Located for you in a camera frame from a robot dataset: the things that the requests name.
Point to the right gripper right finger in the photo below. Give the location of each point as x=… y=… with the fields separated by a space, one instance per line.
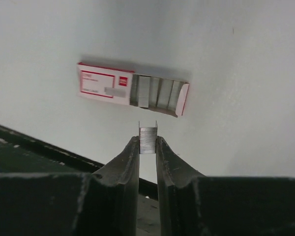
x=192 y=204

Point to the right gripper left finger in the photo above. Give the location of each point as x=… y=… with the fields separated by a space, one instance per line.
x=102 y=203

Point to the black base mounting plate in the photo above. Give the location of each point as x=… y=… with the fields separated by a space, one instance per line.
x=22 y=153

